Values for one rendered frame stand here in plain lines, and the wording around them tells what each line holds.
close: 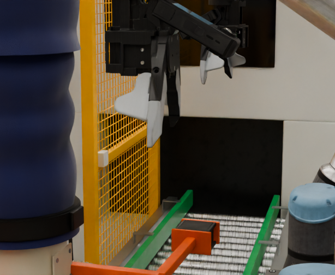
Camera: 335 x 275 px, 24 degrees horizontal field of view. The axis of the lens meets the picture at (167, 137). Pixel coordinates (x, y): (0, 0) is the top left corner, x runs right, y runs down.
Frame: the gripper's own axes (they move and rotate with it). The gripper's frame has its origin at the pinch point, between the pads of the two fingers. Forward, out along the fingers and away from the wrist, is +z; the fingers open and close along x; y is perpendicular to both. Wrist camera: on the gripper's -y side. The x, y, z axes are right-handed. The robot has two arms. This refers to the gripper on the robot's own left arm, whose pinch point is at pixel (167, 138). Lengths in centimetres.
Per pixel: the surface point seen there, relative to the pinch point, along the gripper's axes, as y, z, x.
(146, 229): 57, 93, -249
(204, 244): 3, 34, -60
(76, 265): 25, 33, -40
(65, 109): 25.2, 2.4, -35.3
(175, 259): 7, 33, -46
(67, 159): 25.2, 11.6, -36.0
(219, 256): 20, 97, -231
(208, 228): 3, 32, -63
